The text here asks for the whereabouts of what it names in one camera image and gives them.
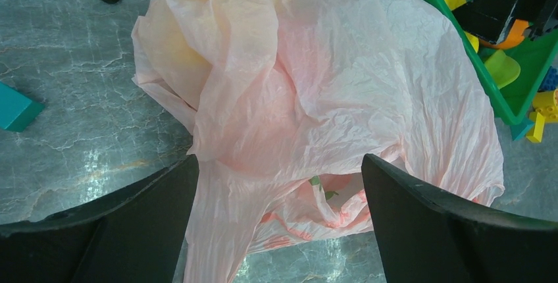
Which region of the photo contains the pink plastic bag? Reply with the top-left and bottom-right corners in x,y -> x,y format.
132,0 -> 505,282

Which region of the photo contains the yellow rectangular block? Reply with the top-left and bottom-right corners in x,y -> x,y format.
526,111 -> 545,143

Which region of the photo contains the blue toy brick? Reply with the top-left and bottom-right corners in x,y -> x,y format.
538,66 -> 558,92

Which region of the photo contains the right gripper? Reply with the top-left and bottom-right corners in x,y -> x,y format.
452,0 -> 557,45

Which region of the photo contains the teal rectangular block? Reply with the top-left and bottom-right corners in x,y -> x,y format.
510,118 -> 534,141

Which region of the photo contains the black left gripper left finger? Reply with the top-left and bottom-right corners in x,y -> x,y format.
1,155 -> 199,282

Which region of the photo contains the orange fake fruit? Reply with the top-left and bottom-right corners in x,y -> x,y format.
479,20 -> 530,50

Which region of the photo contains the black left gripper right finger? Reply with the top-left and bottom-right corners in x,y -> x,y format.
361,154 -> 557,282

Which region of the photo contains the green plastic tray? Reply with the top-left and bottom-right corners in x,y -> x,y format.
409,0 -> 558,126

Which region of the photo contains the small teal cube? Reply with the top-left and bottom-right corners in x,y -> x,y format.
1,83 -> 44,132

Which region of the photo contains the green fake starfruit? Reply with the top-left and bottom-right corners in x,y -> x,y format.
484,49 -> 521,90

